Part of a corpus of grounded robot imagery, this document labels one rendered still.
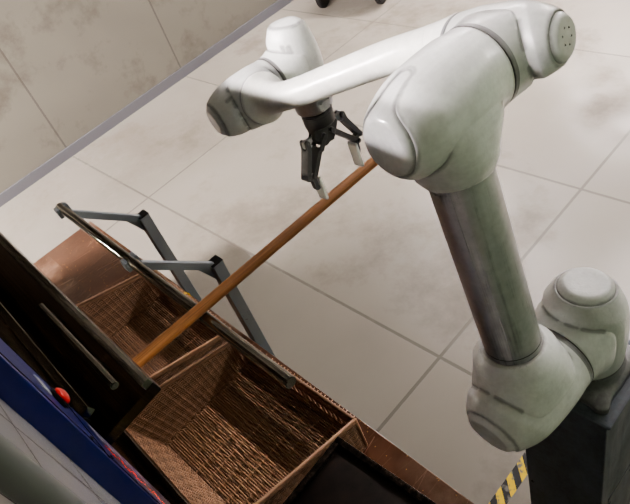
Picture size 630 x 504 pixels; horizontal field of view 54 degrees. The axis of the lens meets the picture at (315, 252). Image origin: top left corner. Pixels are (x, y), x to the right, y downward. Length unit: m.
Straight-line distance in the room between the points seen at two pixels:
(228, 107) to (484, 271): 0.60
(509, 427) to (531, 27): 0.66
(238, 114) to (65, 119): 4.06
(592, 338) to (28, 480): 1.08
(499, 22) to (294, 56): 0.55
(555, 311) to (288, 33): 0.75
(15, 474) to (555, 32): 0.79
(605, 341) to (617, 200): 2.11
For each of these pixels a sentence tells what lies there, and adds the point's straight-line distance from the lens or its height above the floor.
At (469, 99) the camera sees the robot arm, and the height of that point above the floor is 1.79.
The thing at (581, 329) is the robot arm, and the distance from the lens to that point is 1.25.
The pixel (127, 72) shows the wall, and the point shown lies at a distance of 5.44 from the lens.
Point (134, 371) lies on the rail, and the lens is 1.17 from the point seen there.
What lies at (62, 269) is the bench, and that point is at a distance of 3.09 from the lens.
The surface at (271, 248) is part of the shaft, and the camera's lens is 1.59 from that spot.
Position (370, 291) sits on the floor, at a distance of 3.04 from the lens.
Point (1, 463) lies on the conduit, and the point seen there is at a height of 2.04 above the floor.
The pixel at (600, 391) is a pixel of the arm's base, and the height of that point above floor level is 1.02.
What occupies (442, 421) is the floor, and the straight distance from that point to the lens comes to 2.57.
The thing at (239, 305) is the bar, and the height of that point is 0.74.
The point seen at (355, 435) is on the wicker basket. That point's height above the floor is 0.68.
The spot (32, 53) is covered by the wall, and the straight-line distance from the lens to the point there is 5.11.
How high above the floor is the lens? 2.22
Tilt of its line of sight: 42 degrees down
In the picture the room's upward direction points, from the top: 22 degrees counter-clockwise
